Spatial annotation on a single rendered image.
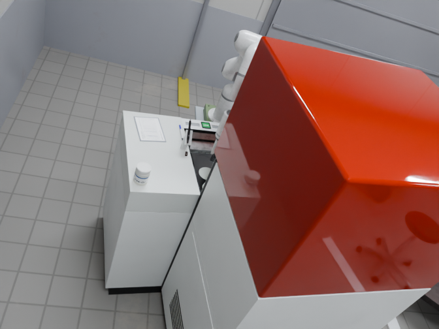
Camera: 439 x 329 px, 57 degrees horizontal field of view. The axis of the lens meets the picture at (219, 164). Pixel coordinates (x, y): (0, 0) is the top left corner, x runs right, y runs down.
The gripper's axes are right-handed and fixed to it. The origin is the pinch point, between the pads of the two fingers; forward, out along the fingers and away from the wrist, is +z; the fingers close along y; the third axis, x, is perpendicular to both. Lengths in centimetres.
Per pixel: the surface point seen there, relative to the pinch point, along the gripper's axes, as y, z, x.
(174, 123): -17.0, 0.5, -28.8
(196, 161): -0.3, 7.0, -8.0
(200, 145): -17.4, 9.0, -9.8
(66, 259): 32, 97, -63
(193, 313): 70, 39, 18
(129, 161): 26.9, 0.4, -39.3
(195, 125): -25.2, 1.4, -17.0
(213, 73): -244, 80, -29
